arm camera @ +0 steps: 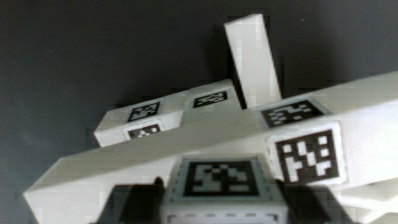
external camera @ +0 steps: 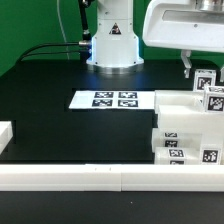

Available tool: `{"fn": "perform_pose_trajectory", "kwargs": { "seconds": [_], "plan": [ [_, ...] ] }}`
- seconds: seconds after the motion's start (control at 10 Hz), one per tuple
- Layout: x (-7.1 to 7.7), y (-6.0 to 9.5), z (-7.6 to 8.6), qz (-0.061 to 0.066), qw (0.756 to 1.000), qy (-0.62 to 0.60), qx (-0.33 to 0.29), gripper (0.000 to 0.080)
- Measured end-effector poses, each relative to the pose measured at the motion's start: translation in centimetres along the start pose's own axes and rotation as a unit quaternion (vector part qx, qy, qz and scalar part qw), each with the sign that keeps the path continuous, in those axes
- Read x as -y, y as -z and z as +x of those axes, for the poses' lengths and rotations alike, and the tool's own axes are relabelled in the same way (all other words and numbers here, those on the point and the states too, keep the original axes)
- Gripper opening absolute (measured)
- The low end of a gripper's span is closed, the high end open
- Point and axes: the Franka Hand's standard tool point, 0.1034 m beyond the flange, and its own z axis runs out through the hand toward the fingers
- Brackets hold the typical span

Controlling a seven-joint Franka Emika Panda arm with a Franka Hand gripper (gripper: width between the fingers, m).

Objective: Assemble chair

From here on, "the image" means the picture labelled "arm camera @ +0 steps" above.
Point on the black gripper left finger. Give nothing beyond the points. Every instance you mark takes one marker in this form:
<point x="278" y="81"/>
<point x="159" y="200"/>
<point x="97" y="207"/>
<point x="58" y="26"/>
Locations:
<point x="133" y="206"/>

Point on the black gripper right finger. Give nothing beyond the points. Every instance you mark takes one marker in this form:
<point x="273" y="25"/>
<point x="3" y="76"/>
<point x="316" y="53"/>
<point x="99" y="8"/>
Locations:
<point x="316" y="208"/>

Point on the small white tagged cube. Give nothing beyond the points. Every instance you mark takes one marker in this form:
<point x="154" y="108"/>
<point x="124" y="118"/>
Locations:
<point x="291" y="111"/>
<point x="223" y="192"/>

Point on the white chair back pieces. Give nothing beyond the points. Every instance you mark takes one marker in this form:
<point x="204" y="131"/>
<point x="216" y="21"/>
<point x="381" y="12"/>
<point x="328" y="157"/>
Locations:
<point x="333" y="151"/>

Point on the white chair leg with tag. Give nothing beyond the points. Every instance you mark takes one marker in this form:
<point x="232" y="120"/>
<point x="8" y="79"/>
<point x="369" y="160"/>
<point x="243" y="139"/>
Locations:
<point x="213" y="100"/>
<point x="141" y="119"/>

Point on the white U-shaped fence wall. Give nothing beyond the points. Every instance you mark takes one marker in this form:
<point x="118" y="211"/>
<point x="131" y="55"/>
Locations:
<point x="248" y="38"/>

